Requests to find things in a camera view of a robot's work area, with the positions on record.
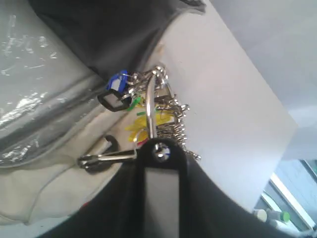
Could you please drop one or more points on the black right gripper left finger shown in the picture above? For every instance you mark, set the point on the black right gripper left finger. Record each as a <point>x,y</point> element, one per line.
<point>118,211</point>

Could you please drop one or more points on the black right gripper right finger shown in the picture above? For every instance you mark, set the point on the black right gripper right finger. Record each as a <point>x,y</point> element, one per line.
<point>210,213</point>

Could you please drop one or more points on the colourful key tag bunch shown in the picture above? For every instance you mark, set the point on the colourful key tag bunch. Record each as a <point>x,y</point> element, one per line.
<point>161,208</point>

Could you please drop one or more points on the cream fabric duffel bag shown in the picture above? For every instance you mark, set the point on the cream fabric duffel bag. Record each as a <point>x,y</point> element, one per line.
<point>107,36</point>

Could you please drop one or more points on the white plastic-wrapped bag base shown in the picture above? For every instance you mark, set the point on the white plastic-wrapped bag base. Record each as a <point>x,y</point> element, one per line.
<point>45,90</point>

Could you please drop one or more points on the white bottle with green cap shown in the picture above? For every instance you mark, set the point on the white bottle with green cap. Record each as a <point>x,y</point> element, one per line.
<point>265,215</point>

